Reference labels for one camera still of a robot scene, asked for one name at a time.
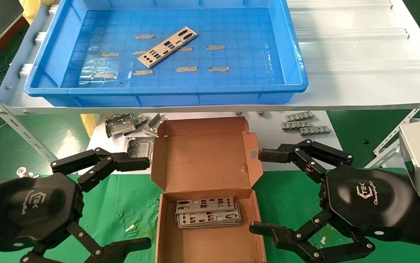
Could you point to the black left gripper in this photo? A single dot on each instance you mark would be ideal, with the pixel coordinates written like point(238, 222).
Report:
point(29, 212)

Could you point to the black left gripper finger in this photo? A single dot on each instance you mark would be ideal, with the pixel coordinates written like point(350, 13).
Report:
point(129, 163)

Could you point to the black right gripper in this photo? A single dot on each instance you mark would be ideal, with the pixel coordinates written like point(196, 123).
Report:
point(367, 204)

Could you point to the brown cardboard box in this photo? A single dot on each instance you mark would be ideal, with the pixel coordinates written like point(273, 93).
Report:
point(202, 164)

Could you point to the blue plastic tray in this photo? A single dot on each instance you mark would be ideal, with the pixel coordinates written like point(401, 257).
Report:
point(250, 80)

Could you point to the flat grey metal plate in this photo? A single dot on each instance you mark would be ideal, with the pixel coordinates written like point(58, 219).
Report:
point(138, 146)

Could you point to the small grey metal piece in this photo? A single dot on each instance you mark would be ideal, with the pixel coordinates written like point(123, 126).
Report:
point(140, 120)

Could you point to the angled grey metal plate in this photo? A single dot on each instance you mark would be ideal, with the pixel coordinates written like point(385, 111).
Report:
point(153, 126)

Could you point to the yellow plastic sheet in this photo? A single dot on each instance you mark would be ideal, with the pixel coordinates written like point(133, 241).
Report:
point(31, 11)
point(89, 124)

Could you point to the grey slotted metal strip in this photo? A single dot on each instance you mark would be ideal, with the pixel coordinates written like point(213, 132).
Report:
point(299, 116)
point(296, 125)
point(314, 130)

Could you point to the large grey metal bracket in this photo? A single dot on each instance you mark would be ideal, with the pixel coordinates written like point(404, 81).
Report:
point(120, 126)

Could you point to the perforated metal shelf post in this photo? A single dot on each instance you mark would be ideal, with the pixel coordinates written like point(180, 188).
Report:
point(389, 144)
point(12, 122)

